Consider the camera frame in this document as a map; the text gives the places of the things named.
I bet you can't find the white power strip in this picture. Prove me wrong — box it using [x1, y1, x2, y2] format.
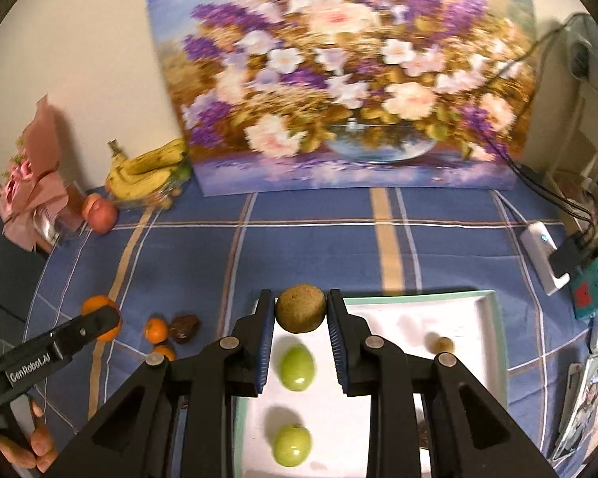
[521, 220, 571, 296]

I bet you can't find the pink wrapped flower bouquet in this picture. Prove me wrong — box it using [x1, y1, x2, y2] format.
[0, 94, 88, 254]

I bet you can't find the black cable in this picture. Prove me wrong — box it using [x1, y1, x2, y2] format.
[478, 12, 598, 240]

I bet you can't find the large green jujube fruit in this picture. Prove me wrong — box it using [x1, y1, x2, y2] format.
[272, 423, 312, 468]

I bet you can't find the round dark brown avocado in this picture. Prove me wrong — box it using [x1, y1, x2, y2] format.
[168, 313, 201, 344]

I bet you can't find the small brown-green round fruit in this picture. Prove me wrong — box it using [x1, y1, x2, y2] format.
[425, 336, 454, 358]
[275, 284, 327, 334]

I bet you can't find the photo card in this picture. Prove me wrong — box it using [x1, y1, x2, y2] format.
[553, 353, 598, 461]

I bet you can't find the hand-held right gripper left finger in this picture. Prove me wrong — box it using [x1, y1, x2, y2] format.
[45, 289, 276, 478]

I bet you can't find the wall power outlet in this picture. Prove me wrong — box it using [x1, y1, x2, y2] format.
[565, 35, 596, 80]

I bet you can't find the white tray with green rim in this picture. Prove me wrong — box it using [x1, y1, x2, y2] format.
[232, 289, 509, 478]

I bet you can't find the blue plaid tablecloth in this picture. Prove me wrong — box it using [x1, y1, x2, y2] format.
[30, 186, 598, 478]

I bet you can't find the large red apple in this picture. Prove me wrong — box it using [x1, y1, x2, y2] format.
[82, 193, 120, 235]

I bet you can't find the person's left hand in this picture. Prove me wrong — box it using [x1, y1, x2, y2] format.
[0, 393, 59, 472]

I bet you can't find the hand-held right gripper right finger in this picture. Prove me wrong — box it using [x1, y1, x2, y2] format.
[326, 289, 559, 478]

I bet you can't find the yellow banana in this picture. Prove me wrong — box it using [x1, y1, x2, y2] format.
[104, 159, 173, 200]
[122, 138, 187, 175]

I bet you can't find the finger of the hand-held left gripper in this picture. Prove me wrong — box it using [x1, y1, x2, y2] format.
[69, 306, 123, 355]

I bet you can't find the flower painting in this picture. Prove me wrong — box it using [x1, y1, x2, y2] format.
[144, 0, 536, 197]

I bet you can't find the white shelf rack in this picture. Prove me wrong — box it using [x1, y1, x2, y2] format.
[548, 77, 598, 260]

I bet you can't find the black power adapter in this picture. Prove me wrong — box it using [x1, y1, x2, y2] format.
[549, 236, 591, 278]

